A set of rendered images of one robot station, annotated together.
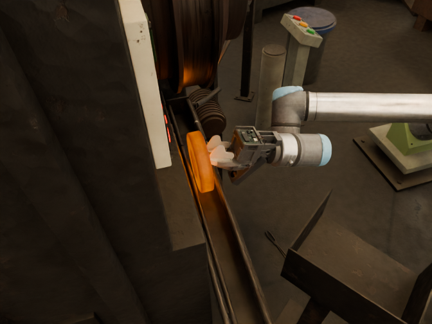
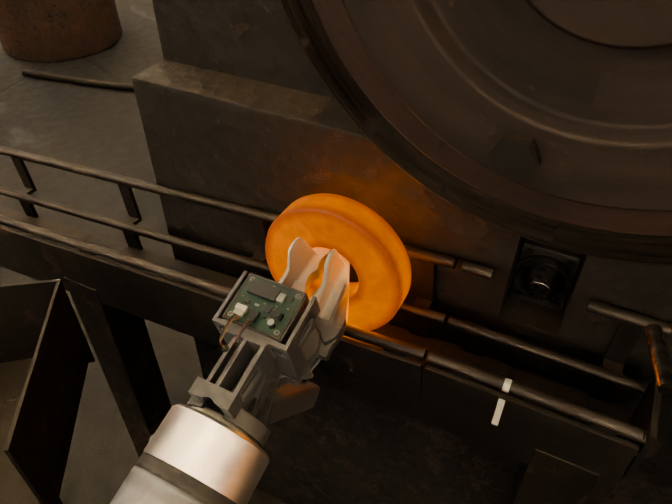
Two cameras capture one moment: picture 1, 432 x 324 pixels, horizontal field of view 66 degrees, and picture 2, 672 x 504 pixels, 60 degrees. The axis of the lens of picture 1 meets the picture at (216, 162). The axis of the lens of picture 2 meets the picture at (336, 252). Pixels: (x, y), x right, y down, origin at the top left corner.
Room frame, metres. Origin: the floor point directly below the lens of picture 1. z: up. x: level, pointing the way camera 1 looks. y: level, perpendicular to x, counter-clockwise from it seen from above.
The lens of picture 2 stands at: (0.86, -0.29, 1.15)
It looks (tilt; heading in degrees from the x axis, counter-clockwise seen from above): 41 degrees down; 132
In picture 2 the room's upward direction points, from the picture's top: straight up
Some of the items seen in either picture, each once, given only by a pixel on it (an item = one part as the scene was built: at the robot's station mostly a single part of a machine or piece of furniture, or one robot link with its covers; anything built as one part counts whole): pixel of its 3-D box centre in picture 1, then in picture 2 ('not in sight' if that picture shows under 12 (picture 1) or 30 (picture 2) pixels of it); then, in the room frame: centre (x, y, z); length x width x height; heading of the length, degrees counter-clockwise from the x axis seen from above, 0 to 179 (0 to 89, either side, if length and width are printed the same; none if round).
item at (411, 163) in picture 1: (411, 143); not in sight; (1.25, -1.05, 0.10); 0.32 x 0.32 x 0.04; 16
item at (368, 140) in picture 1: (406, 151); not in sight; (1.25, -1.05, 0.04); 0.40 x 0.40 x 0.08; 16
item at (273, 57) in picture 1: (269, 92); not in sight; (1.52, -0.30, 0.26); 0.12 x 0.12 x 0.52
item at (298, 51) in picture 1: (294, 76); not in sight; (1.60, -0.45, 0.31); 0.24 x 0.16 x 0.62; 15
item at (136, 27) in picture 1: (137, 47); not in sight; (0.39, 0.10, 1.15); 0.26 x 0.02 x 0.18; 15
